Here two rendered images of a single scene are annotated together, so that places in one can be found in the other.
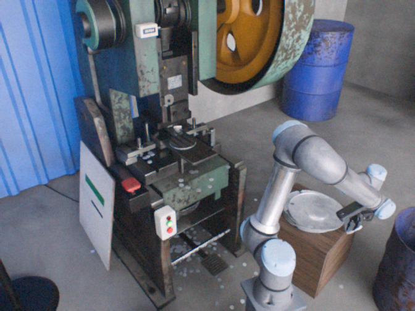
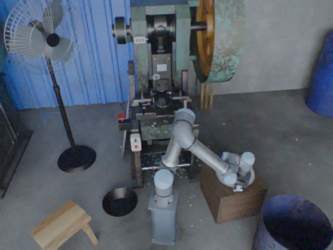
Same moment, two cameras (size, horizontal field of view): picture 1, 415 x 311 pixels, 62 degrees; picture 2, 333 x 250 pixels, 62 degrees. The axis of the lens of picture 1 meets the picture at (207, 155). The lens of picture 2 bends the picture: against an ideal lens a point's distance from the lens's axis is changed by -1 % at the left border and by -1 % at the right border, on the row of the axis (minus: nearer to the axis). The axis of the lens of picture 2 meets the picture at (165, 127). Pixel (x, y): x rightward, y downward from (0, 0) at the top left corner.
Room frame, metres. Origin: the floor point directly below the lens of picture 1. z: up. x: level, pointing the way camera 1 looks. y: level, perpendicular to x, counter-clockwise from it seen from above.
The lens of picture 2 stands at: (-0.16, -0.91, 2.01)
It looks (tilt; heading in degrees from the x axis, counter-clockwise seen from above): 38 degrees down; 33
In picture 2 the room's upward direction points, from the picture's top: 1 degrees counter-clockwise
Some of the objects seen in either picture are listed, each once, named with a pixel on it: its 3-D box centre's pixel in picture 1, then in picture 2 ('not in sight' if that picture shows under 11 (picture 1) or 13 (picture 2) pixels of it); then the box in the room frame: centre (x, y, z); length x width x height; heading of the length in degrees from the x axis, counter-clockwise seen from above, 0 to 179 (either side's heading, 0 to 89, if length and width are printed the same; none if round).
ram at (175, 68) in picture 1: (169, 85); (161, 68); (1.46, 0.17, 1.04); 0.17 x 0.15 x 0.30; 39
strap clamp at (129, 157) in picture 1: (138, 147); (141, 97); (1.39, 0.33, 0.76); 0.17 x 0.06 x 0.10; 129
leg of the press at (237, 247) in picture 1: (195, 158); (188, 114); (1.77, 0.07, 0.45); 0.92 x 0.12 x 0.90; 39
